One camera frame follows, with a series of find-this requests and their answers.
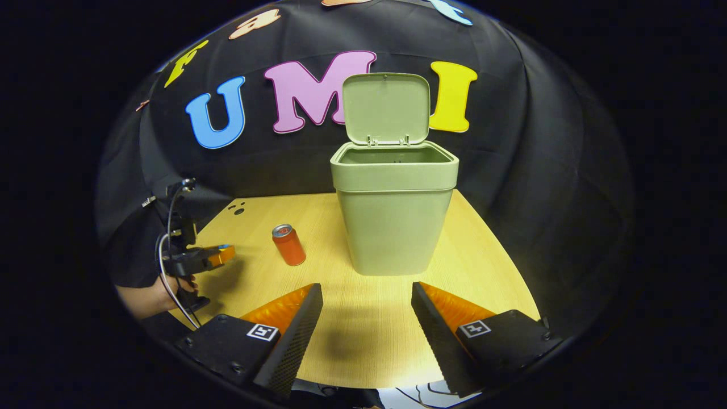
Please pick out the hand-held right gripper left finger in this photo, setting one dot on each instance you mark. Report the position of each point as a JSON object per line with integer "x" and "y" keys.
{"x": 295, "y": 341}

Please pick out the black backdrop cloth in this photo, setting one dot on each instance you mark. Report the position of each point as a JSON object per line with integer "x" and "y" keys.
{"x": 511, "y": 170}

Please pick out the copper cloth clip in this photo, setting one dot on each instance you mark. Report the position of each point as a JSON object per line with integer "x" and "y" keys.
{"x": 142, "y": 105}

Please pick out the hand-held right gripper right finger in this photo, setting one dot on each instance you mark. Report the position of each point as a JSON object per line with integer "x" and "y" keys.
{"x": 437, "y": 346}

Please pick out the wooden desktop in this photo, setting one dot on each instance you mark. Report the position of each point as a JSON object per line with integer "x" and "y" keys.
{"x": 352, "y": 307}

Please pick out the green desktop garbage bin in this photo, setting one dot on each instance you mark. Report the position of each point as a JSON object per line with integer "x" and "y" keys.
{"x": 392, "y": 227}

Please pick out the red pop can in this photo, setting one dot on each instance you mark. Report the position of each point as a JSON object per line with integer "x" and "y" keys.
{"x": 289, "y": 247}

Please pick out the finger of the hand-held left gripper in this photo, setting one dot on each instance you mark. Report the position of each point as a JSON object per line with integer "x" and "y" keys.
{"x": 218, "y": 257}

